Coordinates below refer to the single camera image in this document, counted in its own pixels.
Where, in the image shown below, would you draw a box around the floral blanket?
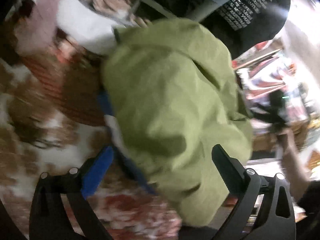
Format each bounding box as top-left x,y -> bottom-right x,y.
0,40 -> 185,239

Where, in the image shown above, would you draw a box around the black printed cloth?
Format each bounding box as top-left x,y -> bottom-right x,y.
200,0 -> 292,53

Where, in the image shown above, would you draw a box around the person's dark pants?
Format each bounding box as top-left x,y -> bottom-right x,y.
177,224 -> 220,240

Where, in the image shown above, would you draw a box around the person's right forearm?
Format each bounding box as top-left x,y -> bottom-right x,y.
276,127 -> 309,202

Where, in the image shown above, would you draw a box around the pink cloth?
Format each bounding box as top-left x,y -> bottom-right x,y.
14,0 -> 69,55

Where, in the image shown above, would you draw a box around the blue sports jersey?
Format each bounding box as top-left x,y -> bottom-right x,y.
97,90 -> 158,197

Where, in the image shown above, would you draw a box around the white cloth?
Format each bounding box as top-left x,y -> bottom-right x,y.
56,0 -> 125,55

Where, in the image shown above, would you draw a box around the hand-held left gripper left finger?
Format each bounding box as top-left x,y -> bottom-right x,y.
29,145 -> 114,240

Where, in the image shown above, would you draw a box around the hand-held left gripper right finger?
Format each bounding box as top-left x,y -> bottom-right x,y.
211,144 -> 297,240

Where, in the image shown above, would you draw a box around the green hooded jacket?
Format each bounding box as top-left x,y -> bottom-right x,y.
100,19 -> 254,227

